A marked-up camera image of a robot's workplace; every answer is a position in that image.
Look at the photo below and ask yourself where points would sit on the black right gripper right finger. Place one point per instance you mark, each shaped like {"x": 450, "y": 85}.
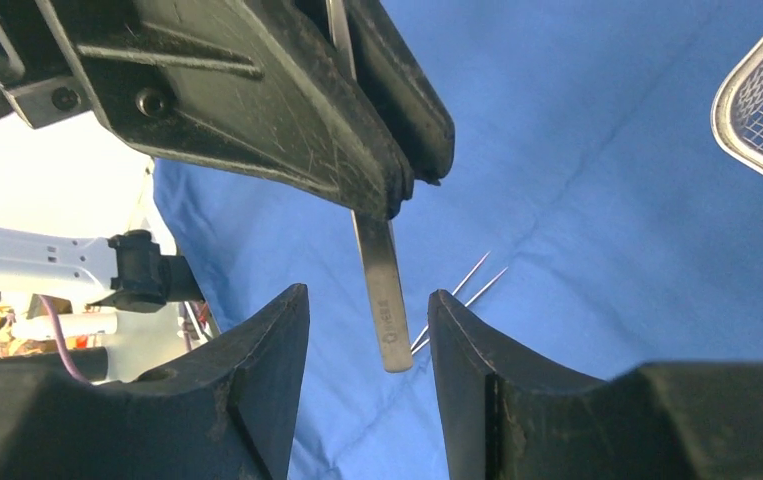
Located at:
{"x": 508, "y": 412}

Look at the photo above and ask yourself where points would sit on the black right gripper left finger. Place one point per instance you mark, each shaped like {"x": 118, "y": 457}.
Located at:
{"x": 226, "y": 410}

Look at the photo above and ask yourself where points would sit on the blunt steel tweezers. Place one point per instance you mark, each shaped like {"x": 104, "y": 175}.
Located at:
{"x": 375, "y": 240}

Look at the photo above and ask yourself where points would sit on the blue surgical wrap cloth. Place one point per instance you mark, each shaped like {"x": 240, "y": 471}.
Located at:
{"x": 586, "y": 184}

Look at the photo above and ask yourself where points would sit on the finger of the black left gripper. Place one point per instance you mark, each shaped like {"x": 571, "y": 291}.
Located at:
{"x": 249, "y": 87}
{"x": 400, "y": 91}

